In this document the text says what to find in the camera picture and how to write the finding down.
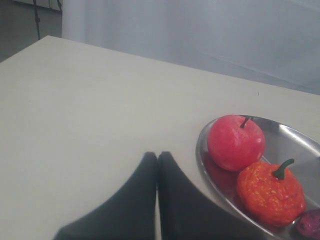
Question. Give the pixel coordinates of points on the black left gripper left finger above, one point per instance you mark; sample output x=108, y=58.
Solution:
x=127, y=215

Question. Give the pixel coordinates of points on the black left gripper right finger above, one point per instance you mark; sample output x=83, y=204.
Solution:
x=187, y=214

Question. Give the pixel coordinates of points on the red toy apple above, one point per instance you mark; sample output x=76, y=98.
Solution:
x=234, y=142

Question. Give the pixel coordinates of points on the orange toy pumpkin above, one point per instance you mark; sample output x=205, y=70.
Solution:
x=271, y=193

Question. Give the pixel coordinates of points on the purple toy sweet potato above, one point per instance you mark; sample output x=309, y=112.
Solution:
x=309, y=224

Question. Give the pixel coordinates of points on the white fabric backdrop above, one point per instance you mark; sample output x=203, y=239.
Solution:
x=275, y=42

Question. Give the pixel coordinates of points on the black stand pole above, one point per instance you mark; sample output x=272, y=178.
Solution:
x=37, y=19

